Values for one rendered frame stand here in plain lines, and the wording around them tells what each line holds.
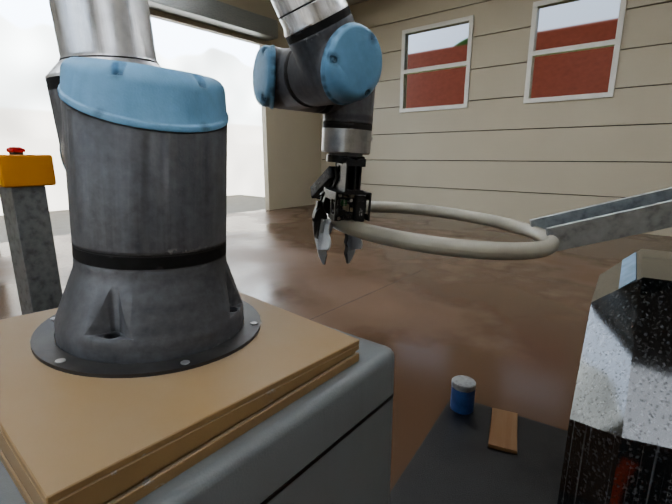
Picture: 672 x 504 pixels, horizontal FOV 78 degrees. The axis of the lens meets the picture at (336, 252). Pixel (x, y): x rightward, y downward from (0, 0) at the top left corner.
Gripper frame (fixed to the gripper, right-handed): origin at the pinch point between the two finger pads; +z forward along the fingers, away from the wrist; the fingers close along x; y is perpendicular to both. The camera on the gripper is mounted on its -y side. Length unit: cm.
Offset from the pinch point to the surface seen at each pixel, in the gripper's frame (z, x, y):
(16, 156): -14, -66, -53
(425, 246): -6.7, 8.0, 19.2
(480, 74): -151, 455, -527
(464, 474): 84, 60, -16
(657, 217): -12, 54, 25
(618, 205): -13, 58, 15
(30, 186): -6, -64, -56
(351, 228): -7.3, -0.2, 7.6
